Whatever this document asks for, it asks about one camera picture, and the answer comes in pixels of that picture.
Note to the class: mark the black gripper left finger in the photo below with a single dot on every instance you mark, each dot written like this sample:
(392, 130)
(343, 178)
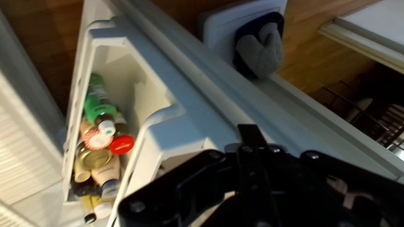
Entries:
(180, 195)

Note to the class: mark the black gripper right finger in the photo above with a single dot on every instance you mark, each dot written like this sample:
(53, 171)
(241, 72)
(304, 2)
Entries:
(312, 189)

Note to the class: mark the white bottom fridge door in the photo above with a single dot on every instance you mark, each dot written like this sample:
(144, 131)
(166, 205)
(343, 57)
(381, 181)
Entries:
(179, 99)

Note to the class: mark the green bottle in door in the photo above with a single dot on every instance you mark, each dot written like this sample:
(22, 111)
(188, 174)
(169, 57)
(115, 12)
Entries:
(98, 111)

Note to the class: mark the red cap bottle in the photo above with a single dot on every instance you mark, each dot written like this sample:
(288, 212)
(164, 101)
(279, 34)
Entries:
(122, 139)

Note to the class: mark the grey oven mitt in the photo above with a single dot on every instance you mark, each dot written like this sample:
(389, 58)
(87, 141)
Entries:
(257, 55)

